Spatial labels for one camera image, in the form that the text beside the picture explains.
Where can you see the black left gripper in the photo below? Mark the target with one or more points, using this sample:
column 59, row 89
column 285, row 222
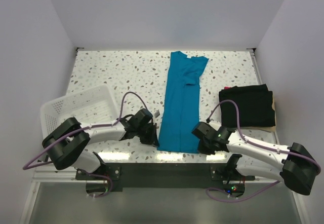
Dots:
column 153, row 138

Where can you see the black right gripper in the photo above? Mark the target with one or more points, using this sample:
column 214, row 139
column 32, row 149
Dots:
column 202, row 150

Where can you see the blue t shirt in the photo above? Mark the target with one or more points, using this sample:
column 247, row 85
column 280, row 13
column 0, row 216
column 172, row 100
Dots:
column 181, row 108

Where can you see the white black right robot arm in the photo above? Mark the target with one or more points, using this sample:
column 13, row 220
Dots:
column 292, row 165

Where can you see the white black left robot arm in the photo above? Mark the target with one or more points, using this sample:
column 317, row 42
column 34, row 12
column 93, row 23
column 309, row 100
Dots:
column 66, row 145

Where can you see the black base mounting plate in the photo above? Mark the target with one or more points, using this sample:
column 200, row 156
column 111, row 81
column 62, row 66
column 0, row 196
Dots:
column 169, row 175

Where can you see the black folded t shirt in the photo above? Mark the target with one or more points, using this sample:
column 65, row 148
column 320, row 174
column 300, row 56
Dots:
column 246, row 99

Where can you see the white plastic basket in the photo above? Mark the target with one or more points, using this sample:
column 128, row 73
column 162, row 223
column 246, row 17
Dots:
column 95, row 105

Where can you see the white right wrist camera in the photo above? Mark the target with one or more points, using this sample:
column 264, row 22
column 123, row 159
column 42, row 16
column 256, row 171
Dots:
column 215, row 125

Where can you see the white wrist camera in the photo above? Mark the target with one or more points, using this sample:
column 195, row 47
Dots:
column 157, row 114
column 215, row 125

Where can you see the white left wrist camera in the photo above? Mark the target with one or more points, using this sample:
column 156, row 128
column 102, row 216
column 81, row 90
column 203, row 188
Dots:
column 157, row 114

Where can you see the aluminium extrusion rail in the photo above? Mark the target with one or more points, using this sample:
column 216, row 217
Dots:
column 54, row 177

